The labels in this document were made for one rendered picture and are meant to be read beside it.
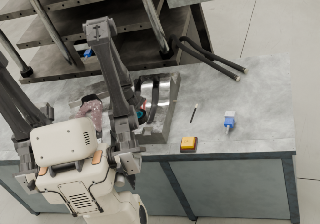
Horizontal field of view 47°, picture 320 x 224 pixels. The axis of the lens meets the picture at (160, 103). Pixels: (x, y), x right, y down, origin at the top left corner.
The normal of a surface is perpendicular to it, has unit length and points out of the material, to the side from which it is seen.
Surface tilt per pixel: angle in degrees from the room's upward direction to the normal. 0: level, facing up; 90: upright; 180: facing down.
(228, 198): 90
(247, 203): 90
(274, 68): 0
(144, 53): 0
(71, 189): 82
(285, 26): 0
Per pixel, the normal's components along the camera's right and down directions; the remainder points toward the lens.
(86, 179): -0.04, 0.58
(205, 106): -0.30, -0.69
